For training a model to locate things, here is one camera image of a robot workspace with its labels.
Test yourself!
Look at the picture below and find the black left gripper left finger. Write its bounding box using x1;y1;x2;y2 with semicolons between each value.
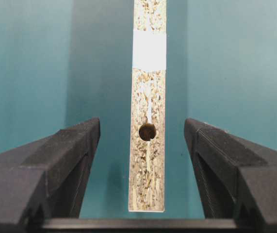
0;118;100;233

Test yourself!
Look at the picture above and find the white laminated wooden board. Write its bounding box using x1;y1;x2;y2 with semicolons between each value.
128;0;167;213

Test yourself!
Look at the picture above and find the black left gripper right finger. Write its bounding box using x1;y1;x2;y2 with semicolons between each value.
184;118;277;233

